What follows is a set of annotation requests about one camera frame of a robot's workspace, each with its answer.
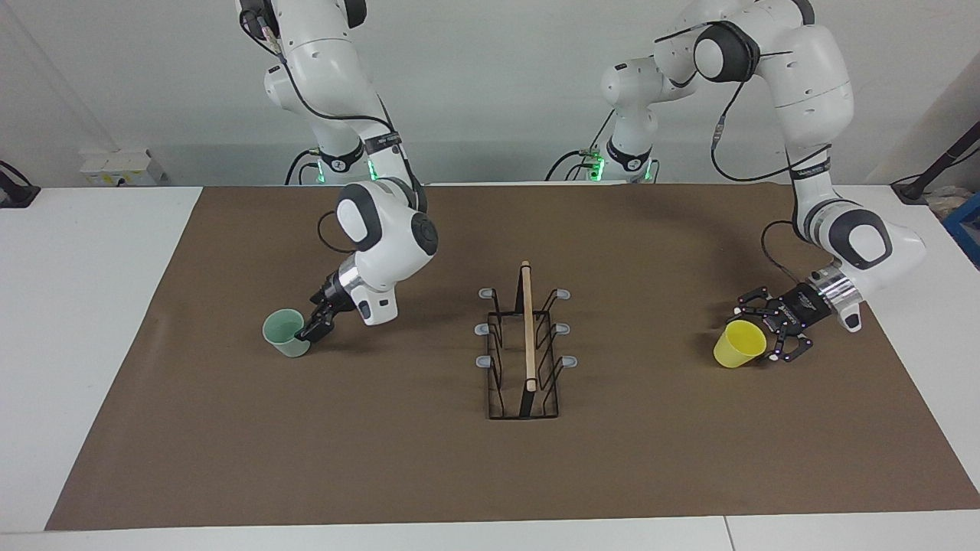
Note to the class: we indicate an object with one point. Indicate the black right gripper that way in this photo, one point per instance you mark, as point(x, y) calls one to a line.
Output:
point(335, 298)

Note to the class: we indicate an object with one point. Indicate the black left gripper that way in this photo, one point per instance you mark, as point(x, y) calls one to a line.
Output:
point(804, 306)

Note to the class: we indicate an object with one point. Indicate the pale green cup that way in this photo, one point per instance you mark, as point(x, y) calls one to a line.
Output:
point(282, 334)

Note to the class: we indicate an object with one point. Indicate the yellow cup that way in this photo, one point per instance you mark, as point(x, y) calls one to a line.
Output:
point(738, 346)

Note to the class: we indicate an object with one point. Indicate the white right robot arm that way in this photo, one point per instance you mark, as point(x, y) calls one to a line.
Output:
point(383, 237)

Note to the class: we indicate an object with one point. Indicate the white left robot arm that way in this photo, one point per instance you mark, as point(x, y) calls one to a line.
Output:
point(811, 76)

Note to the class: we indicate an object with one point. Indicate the brown table mat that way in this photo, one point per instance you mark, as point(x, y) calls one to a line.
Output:
point(383, 459)

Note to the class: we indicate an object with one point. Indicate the crumpled clear plastic bag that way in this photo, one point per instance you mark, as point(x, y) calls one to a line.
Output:
point(945, 203)

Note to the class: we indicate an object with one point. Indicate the blue box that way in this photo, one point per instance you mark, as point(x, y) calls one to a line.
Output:
point(966, 229)

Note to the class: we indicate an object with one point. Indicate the black stand pole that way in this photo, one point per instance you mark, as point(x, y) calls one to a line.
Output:
point(938, 162)

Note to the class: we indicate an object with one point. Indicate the white power strip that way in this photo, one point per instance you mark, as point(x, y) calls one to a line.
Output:
point(122, 168)

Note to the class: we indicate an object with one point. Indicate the black table clamp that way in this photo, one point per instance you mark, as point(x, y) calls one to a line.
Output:
point(15, 191)

